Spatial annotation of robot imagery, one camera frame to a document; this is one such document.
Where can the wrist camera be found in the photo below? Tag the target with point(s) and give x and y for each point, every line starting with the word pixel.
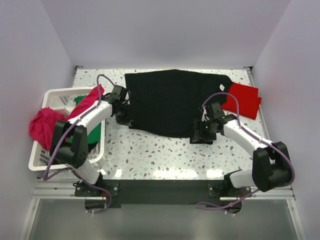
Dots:
pixel 119 92
pixel 214 111

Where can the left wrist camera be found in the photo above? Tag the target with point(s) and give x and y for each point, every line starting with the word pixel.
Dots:
pixel 119 92

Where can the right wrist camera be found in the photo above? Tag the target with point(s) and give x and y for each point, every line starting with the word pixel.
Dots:
pixel 214 111

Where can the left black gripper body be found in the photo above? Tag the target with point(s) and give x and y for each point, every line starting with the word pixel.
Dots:
pixel 122 116

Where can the folded red t-shirt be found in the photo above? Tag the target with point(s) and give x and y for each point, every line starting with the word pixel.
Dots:
pixel 247 97

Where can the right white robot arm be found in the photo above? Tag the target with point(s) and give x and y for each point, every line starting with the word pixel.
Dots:
pixel 271 164

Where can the magenta t-shirt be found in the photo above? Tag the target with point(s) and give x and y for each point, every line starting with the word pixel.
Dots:
pixel 41 127

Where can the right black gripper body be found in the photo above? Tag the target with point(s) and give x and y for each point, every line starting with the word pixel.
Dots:
pixel 200 133

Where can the black t-shirt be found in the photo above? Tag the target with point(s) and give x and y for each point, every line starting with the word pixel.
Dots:
pixel 166 102

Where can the white plastic laundry basket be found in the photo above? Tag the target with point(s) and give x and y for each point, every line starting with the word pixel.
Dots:
pixel 63 104

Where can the green t-shirt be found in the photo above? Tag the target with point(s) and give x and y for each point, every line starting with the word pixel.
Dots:
pixel 82 103

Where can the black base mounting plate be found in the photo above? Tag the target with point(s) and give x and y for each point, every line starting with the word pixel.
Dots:
pixel 116 193

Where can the aluminium frame rail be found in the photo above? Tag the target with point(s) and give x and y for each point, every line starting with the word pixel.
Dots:
pixel 54 212

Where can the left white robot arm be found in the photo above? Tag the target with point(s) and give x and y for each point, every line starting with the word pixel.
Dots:
pixel 69 146

